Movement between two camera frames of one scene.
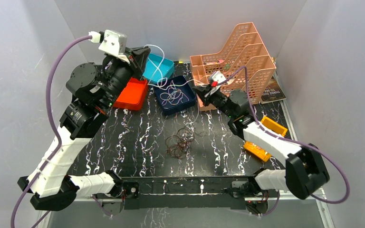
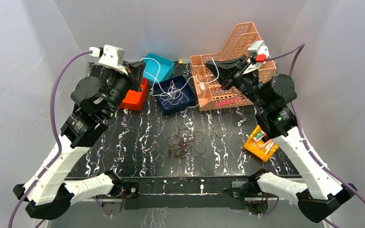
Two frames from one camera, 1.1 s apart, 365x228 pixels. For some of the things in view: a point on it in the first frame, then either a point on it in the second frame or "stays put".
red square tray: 134,95 stays put
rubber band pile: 178,146 stays put
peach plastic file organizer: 241,64 stays put
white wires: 174,96 stays put
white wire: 156,69 → 184,84
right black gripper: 202,91 → 228,70
